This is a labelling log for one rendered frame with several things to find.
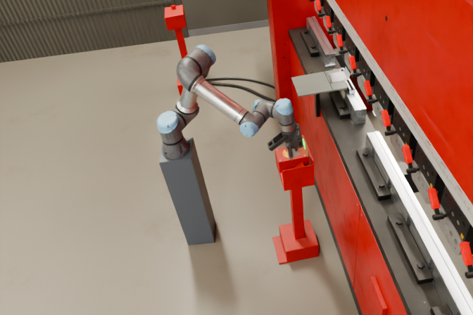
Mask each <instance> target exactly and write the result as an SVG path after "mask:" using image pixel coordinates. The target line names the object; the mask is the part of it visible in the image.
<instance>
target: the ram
mask: <svg viewBox="0 0 473 315"><path fill-rule="evenodd" d="M327 1H328V3H329V5H330V6H331V7H332V9H333V11H334V12H335V14H336V15H337V17H338V19H339V20H340V21H341V23H342V25H343V26H344V28H345V29H346V31H347V33H348V34H349V35H350V37H351V39H352V40H353V42H354V43H355V45H356V46H357V48H358V50H359V51H360V52H361V54H362V56H363V58H364V59H365V60H366V62H367V64H368V65H369V67H370V68H371V70H372V71H373V73H374V74H375V76H376V78H377V79H378V80H379V82H380V84H381V85H382V87H383V88H384V90H385V92H386V93H387V95H388V96H389V98H390V99H391V101H392V102H393V104H394V105H395V107H396V109H397V110H398V112H399V113H400V115H401V117H402V118H403V119H404V121H405V123H406V124H407V126H408V127H409V129H410V131H411V132H412V134H413V135H414V137H415V138H416V139H417V141H418V143H419V144H420V146H421V147H422V149H423V151H424V152H425V154H426V155H427V157H428V158H429V160H430V161H431V163H432V164H433V166H434V168H435V169H436V171H437V172H438V174H439V176H440V177H441V178H442V180H443V182H444V184H445V185H446V186H447V188H448V190H449V191H450V193H451V194H452V196H453V197H454V198H455V201H456V202H457V204H458V205H459V206H460V208H461V210H462V211H463V213H464V214H465V216H466V218H467V219H468V221H469V222H470V224H471V225H472V227H473V217H472V216H471V214H470V213H469V211H468V210H467V208H466V207H465V205H464V203H463V202H462V201H461V199H460V197H459V196H458V194H457V193H456V192H455V190H454V188H453V187H452V186H451V184H450V182H449V180H448V179H447V178H446V176H445V174H444V173H443V172H442V170H441V168H440V167H439V166H438V164H437V163H436V161H435V159H434V158H433V156H432V155H431V153H430V152H429V150H428V149H427V147H426V146H425V144H424V143H423V141H422V139H421V138H420V136H419V135H418V133H417V132H416V131H415V129H414V127H413V126H412V125H411V123H410V121H409V119H408V118H407V117H406V115H405V113H404V112H403V111H402V109H401V107H400V106H399V104H398V103H397V102H396V100H395V98H394V97H393V95H392V94H391V92H390V91H389V89H388V88H387V86H386V85H385V83H384V82H383V80H382V79H381V77H380V76H379V74H378V72H377V71H376V70H375V68H374V66H373V65H372V64H371V62H370V60H369V59H368V57H367V56H366V54H365V52H364V51H363V50H362V48H361V47H360V45H359V43H358V42H357V41H356V39H355V37H354V36H353V34H352V33H351V31H350V30H349V28H348V27H347V25H346V24H345V22H344V21H343V19H342V18H341V16H340V15H339V13H338V11H337V10H336V9H335V7H334V5H333V4H332V2H331V1H330V0H327ZM334 1H335V2H336V4H337V6H338V7H339V8H340V9H341V11H342V13H343V14H344V15H345V17H346V19H347V20H348V22H349V23H350V24H351V26H352V28H353V29H354V30H355V32H356V34H357V35H358V36H359V38H360V40H361V41H362V43H363V44H364V45H365V47H366V49H367V50H368V51H369V52H370V54H371V56H372V57H373V58H374V60H375V62H376V63H377V65H378V66H379V68H380V69H381V71H382V72H383V73H384V75H385V77H386V78H387V79H388V81H389V83H390V84H391V86H392V87H393V89H394V90H395V92H396V93H397V94H398V96H399V97H400V99H401V100H402V102H403V103H404V105H405V107H406V108H407V109H408V111H409V112H410V114H411V115H412V117H413V118H414V120H415V121H416V123H417V124H418V126H419V127H420V129H421V130H422V132H423V133H424V135H425V136H426V137H427V139H428V140H429V142H430V144H431V145H432V146H433V148H434V150H435V151H436V152H437V154H438V155H439V157H440V158H441V160H442V161H443V163H444V165H445V166H446V167H447V169H448V171H449V172H450V173H451V175H452V176H453V178H454V180H456V182H457V183H458V185H459V187H460V188H461V189H462V191H463V193H464V194H465V195H466V197H467V199H468V200H469V201H470V203H471V204H472V206H473V0H334Z"/></svg>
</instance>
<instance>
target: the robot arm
mask: <svg viewBox="0 0 473 315"><path fill-rule="evenodd" d="M215 61H216V57H215V54H214V53H213V51H212V50H211V49H210V48H209V47H208V46H206V45H203V44H201V45H198V46H197V47H194V49H193V50H192V51H191V52H189V53H188V54H187V55H186V56H185V57H183V59H181V60H180V62H178V64H177V69H176V72H177V78H178V80H179V82H180V83H181V85H182V86H183V90H182V95H181V97H179V98H178V99H177V102H176V106H175V108H174V109H173V110H171V111H167V112H164V113H162V114H161V115H160V116H159V117H158V119H157V125H158V130H159V132H160V136H161V138H162V141H163V147H162V151H163V154H164V156H165V157H166V158H168V159H178V158H182V157H183V156H185V155H186V154H187V153H188V152H189V143H188V141H187V140H186V139H185V138H184V137H183V133H182V130H183V129H184V128H185V127H186V126H187V125H188V123H190V121H192V120H193V119H194V118H195V117H196V116H197V115H198V113H199V106H198V103H197V102H196V100H197V98H198V96H200V97H201V98H202V99H203V100H205V101H206V102H208V103H209V104H211V105H212V106H213V107H215V108H216V109H218V110H219V111H220V112H222V113H223V114H224V115H226V116H228V118H230V119H231V120H233V121H234V122H236V123H237V124H238V125H240V131H241V132H242V134H243V135H244V136H246V137H252V136H254V135H255V134H256V133H257V132H258V131H259V129H260V128H261V127H262V126H263V124H264V123H265V122H266V121H267V119H268V118H269V117H271V118H276V119H278V120H279V126H280V129H281V132H280V133H279V134H278V135H276V136H275V137H274V138H273V139H272V140H271V141H269V142H268V143H267V146H268V148H269V150H271V151H273V150H274V149H275V148H277V147H278V146H279V145H281V144H282V143H283V142H284V144H285V146H286V150H287V153H288V156H289V159H290V160H293V158H294V157H296V156H298V155H300V154H301V152H297V150H298V148H302V147H303V140H302V138H301V131H300V127H299V125H298V123H297V124H296V121H295V117H294V108H293V106H292V103H291V101H290V100H289V99H287V98H284V99H282V98H281V99H279V100H278V101H277V102H274V101H267V100H265V99H257V100H255V101H254V104H253V108H252V109H253V112H252V113H250V112H249V111H247V110H246V109H245V108H243V107H242V106H240V105H239V104H238V103H236V102H235V101H233V100H232V99H231V98H229V97H228V96H226V95H225V94H223V93H222V92H221V91H219V90H218V89H216V88H215V87H214V86H213V85H211V84H210V83H208V82H207V81H206V80H205V78H206V77H207V76H208V73H209V69H210V67H211V66H212V65H214V63H215Z"/></svg>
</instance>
